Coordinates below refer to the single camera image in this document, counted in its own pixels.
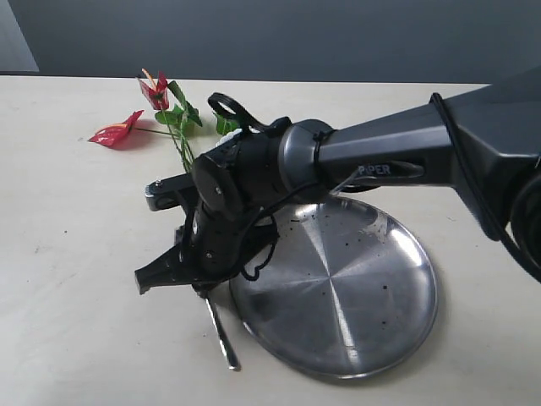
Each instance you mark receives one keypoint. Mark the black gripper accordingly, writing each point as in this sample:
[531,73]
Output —
[218,249]

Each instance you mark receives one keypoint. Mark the red anthurium artificial plant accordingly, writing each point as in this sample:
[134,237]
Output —
[171,109]

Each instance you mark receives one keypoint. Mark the long silver metal spoon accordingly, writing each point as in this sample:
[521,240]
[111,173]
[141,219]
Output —
[227,350]

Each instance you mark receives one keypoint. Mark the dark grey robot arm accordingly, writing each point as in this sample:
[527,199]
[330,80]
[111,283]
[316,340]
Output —
[484,144]

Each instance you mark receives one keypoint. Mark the white scalloped flower pot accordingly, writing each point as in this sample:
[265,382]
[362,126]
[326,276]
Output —
[226,137]

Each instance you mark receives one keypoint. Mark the round stainless steel plate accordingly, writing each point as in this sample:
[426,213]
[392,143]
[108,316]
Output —
[348,291]

